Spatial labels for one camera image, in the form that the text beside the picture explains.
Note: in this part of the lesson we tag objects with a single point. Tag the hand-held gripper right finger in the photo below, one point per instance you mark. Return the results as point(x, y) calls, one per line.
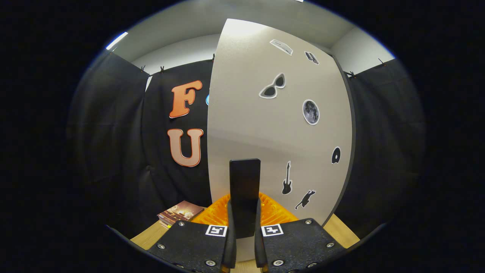
point(258, 250)

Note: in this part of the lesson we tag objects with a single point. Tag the ceiling light strip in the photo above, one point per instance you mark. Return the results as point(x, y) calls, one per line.
point(116, 40)

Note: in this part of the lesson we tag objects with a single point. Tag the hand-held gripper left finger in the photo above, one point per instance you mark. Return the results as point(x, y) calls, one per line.
point(231, 250)

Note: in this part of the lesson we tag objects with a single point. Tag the beige shoe cabinet door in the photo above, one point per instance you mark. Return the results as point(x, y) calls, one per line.
point(246, 113)

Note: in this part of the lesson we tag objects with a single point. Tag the dark grey shoe cabinet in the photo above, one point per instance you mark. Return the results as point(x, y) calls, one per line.
point(354, 140)

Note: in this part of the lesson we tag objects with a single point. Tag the brown cover book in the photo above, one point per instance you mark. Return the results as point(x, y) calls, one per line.
point(182, 211)

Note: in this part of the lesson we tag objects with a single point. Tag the black backdrop cloth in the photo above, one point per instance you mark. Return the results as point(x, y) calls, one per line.
point(106, 151)

